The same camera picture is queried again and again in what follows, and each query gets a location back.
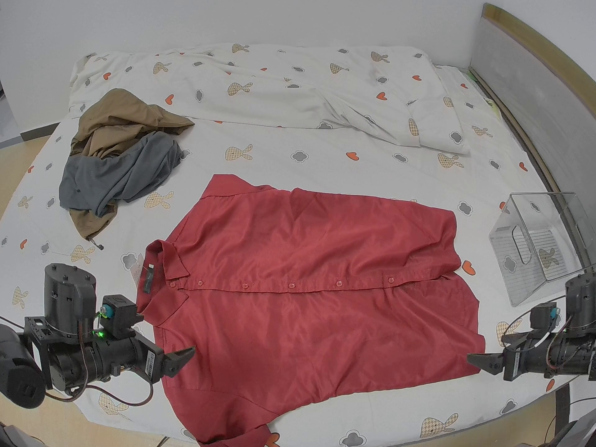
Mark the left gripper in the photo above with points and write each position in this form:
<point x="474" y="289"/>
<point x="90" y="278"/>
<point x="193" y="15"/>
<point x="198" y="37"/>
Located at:
<point x="116" y="359"/>

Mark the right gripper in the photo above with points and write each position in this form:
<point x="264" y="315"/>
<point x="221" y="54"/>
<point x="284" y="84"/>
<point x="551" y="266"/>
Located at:
<point x="531" y="359"/>

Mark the red shirt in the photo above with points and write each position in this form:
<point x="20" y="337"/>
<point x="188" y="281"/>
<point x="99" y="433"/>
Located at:
<point x="302" y="319"/>

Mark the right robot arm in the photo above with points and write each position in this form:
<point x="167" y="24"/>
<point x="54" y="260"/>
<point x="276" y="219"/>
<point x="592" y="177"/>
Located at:
<point x="582" y="305"/>

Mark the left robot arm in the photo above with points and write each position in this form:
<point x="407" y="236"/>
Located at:
<point x="65" y="296"/>

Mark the clear plastic box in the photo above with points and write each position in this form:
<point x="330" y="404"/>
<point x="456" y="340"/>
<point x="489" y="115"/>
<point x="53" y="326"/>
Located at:
<point x="526" y="259"/>

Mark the grey garment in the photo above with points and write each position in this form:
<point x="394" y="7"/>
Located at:
<point x="130" y="175"/>

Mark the bed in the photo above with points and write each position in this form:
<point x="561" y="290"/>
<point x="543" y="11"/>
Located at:
<point x="326" y="165"/>

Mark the brown garment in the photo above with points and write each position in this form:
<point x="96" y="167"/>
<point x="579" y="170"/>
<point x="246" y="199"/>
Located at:
<point x="116" y="114"/>

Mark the white printed quilt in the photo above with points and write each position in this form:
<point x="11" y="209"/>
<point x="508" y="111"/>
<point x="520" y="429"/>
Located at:
<point x="279" y="82"/>

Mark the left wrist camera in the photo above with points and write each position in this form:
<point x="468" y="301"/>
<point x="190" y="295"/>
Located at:
<point x="118" y="314"/>

